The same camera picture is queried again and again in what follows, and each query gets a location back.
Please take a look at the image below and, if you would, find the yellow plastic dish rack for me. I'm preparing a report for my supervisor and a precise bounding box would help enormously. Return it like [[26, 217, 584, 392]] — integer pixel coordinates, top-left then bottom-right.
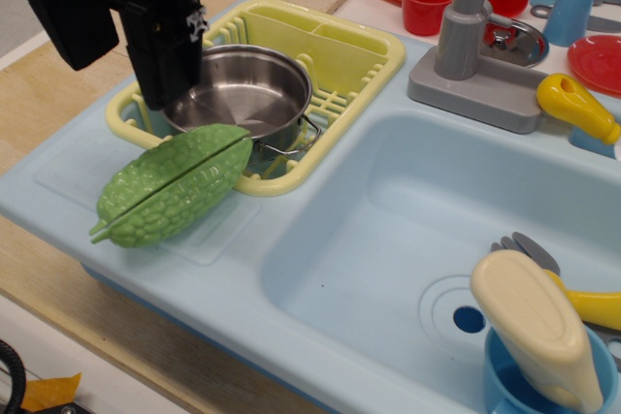
[[104, 0, 406, 201]]

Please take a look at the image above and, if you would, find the black cable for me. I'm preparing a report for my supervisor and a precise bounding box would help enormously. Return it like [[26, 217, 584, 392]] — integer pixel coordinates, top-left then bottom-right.
[[0, 338, 27, 414]]

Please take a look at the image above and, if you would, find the cream plastic handle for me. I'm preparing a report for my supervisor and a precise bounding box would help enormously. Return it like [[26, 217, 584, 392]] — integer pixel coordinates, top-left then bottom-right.
[[470, 250, 604, 413]]

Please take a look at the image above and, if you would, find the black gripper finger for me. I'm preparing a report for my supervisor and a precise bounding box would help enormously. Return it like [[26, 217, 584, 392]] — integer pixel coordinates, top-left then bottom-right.
[[28, 0, 119, 71], [119, 0, 209, 111]]

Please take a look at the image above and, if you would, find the orange tape piece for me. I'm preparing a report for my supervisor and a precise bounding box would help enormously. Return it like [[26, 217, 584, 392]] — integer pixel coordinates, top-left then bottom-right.
[[20, 372, 82, 413]]

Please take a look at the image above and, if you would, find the grey plastic fork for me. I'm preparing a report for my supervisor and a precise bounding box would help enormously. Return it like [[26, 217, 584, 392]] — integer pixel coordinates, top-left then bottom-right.
[[490, 232, 561, 276]]

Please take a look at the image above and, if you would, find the light blue toy sink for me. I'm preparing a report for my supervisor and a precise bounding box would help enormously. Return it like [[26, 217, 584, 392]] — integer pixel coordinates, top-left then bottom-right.
[[1, 38, 620, 413]]

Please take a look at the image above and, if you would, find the steel pot lid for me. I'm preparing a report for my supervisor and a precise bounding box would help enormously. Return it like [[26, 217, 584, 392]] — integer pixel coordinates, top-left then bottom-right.
[[479, 21, 549, 67]]

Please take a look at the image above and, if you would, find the red cup front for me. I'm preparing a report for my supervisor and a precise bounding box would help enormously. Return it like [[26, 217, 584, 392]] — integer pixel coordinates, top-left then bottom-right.
[[402, 0, 452, 36]]

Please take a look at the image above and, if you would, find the grey toy faucet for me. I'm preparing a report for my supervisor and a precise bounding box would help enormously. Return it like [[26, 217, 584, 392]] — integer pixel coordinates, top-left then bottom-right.
[[408, 0, 546, 134]]

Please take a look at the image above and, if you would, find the blue cup upside down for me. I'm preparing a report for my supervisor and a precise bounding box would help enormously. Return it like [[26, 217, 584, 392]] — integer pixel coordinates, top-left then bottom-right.
[[543, 0, 593, 47]]

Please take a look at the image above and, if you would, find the yellow plastic handle tool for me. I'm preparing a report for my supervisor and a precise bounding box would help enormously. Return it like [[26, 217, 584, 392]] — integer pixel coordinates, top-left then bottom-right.
[[536, 74, 620, 144]]

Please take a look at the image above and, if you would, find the blue cup in sink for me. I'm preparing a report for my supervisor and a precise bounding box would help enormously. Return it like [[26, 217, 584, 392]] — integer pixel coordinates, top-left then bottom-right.
[[483, 328, 619, 414]]

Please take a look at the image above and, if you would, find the green bumpy toy squash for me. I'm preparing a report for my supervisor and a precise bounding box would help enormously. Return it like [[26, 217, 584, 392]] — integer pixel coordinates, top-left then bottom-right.
[[89, 124, 253, 248]]

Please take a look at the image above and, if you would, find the red plastic plate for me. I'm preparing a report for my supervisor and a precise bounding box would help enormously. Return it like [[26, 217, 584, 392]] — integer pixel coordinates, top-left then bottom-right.
[[567, 35, 620, 98]]

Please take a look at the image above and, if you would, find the stainless steel pot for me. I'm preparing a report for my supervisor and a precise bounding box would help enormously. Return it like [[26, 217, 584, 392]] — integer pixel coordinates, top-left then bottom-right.
[[161, 45, 322, 165]]

